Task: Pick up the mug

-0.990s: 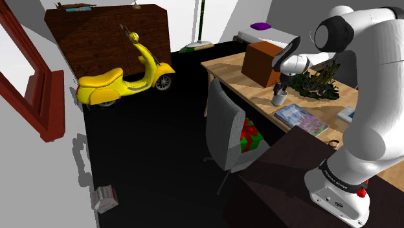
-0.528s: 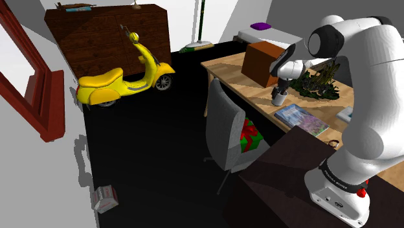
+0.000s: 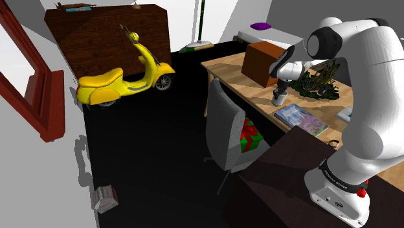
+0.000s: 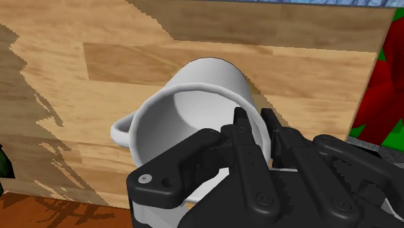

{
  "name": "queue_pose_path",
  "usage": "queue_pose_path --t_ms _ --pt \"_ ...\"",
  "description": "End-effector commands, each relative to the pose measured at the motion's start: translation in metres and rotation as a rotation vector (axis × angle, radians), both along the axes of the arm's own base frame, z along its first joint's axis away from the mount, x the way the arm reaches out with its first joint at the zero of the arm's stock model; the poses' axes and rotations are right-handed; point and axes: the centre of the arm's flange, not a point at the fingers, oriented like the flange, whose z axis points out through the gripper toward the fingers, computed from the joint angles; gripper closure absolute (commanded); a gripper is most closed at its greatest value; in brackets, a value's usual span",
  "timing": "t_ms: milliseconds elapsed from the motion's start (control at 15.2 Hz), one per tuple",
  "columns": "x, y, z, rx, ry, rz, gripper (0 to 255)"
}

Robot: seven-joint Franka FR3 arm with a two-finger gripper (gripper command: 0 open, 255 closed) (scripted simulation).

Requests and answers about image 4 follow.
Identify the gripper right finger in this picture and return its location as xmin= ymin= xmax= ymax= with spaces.
xmin=260 ymin=108 xmax=404 ymax=228

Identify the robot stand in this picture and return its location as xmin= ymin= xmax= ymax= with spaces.
xmin=347 ymin=6 xmax=404 ymax=153

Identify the white mug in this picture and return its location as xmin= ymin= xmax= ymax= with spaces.
xmin=109 ymin=57 xmax=273 ymax=228

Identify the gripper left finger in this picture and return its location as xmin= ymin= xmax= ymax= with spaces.
xmin=126 ymin=107 xmax=282 ymax=226

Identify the dark green object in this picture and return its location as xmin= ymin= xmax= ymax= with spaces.
xmin=0 ymin=143 xmax=16 ymax=194

